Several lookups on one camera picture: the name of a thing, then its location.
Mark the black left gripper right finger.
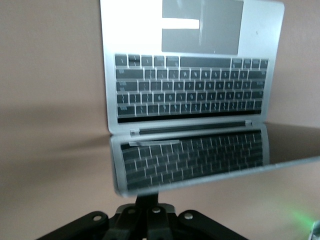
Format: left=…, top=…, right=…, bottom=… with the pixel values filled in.
left=147, top=191, right=181, bottom=240

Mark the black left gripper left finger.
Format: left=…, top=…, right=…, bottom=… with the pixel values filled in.
left=104, top=192, right=149, bottom=240

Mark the silver grey laptop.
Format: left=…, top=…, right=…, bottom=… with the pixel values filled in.
left=99, top=0, right=320, bottom=199

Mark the brown table cover sheet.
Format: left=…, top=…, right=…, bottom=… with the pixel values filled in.
left=0, top=0, right=320, bottom=240

